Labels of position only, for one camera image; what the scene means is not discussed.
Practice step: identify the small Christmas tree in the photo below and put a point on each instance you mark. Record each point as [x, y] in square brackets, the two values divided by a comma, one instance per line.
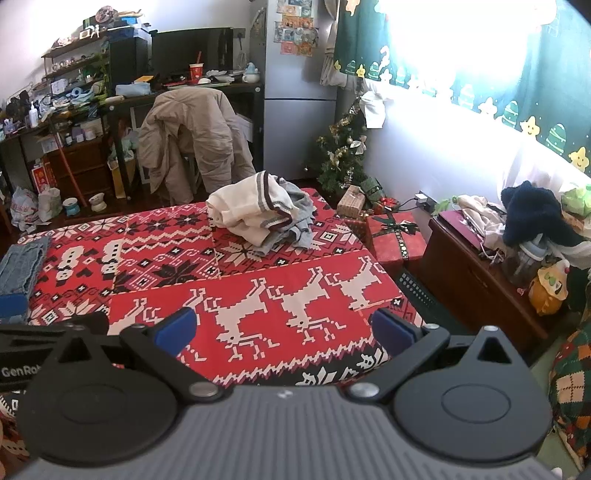
[337, 157]

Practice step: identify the black computer monitor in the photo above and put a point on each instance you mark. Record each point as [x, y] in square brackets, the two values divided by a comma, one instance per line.
[184, 50]

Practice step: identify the folded blue jeans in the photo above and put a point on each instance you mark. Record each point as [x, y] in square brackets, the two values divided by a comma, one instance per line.
[21, 263]

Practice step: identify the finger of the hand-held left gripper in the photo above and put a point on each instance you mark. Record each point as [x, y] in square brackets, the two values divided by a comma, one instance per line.
[11, 307]
[92, 324]

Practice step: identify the black computer tower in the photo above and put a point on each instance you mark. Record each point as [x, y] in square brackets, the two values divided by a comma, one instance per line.
[129, 60]

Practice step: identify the red carton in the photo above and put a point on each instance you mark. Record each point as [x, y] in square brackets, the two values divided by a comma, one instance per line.
[41, 177]

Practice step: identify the cluttered wall shelf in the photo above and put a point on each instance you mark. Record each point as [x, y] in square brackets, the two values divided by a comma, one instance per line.
[78, 55]

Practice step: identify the white plastic bag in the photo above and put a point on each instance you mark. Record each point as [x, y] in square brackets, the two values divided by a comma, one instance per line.
[23, 207]

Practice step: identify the brown gift box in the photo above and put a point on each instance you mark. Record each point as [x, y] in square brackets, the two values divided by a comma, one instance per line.
[352, 202]

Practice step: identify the green plant sprig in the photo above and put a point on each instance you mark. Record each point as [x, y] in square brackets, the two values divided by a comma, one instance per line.
[445, 204]

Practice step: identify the cream clothing pile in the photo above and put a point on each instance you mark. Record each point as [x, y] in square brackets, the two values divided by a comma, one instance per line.
[480, 217]

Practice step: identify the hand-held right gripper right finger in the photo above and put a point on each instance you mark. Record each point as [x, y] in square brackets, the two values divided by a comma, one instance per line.
[392, 334]

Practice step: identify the white sheer curtain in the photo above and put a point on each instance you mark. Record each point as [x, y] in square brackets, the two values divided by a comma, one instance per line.
[545, 170]

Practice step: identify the light blue pouch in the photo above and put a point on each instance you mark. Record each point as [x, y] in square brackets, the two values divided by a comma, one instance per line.
[134, 89]

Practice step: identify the yellow paper bag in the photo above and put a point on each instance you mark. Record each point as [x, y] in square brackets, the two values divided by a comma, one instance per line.
[121, 177]

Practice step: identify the black desk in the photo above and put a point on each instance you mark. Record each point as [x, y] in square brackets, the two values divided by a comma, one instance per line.
[138, 99]

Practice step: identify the silver refrigerator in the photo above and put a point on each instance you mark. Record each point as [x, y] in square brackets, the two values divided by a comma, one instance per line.
[300, 129]

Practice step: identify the small red gift box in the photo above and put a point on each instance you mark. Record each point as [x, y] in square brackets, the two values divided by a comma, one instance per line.
[388, 205]

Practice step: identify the cluster of fridge stickers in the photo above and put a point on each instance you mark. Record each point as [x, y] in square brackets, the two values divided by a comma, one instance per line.
[295, 27]

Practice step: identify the wooden drawer cabinet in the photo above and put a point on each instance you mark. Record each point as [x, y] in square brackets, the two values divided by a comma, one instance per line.
[87, 161]

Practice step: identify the green printed curtain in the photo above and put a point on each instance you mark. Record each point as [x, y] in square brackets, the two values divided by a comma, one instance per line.
[531, 78]

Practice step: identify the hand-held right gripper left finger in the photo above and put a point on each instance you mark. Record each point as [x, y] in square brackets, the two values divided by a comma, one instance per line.
[178, 330]

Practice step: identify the argyle knit blanket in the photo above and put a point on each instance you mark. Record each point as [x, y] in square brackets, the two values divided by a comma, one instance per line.
[572, 392]

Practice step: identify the glass jar with blue lid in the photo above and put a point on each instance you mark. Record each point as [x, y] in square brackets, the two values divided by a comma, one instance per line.
[521, 263]

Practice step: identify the white pet bowl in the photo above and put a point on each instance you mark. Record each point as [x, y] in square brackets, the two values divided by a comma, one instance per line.
[97, 203]

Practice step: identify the white knit vest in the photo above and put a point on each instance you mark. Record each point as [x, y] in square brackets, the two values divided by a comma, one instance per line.
[235, 203]

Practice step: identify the white spray bottle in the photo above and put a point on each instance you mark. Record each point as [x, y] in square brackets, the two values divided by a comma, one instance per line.
[33, 117]

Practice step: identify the blue pet bowl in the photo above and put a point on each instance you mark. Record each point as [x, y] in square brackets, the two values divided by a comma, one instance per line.
[70, 207]

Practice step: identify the light blue plush toy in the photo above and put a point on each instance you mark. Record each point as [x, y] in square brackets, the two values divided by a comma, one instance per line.
[251, 73]

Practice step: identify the beige jacket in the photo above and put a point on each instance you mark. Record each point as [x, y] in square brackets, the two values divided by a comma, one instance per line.
[194, 129]

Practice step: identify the white sack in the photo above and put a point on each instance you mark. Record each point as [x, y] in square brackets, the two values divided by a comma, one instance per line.
[50, 203]

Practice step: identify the beige curtain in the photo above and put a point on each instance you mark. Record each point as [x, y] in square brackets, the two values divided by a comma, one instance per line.
[332, 46]

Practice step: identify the red paper cup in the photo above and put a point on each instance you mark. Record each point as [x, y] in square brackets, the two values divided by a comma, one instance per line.
[195, 73]

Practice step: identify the white power adapter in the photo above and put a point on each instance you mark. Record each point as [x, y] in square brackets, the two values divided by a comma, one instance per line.
[424, 201]

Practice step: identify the yellow plush toy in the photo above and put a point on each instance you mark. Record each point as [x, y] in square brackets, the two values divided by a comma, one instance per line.
[549, 290]

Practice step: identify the wooden nightstand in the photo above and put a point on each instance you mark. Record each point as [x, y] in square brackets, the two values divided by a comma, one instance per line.
[461, 277]

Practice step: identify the red patterned blanket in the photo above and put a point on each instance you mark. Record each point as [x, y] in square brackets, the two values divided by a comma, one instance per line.
[277, 258]

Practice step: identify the dark blue fuzzy garment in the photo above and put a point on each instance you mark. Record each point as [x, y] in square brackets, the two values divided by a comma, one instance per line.
[535, 212]

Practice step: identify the grey shirt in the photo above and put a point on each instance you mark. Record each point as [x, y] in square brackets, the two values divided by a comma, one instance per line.
[300, 217]

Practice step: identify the black perforated box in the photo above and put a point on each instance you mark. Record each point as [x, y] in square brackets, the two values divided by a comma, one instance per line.
[418, 293]

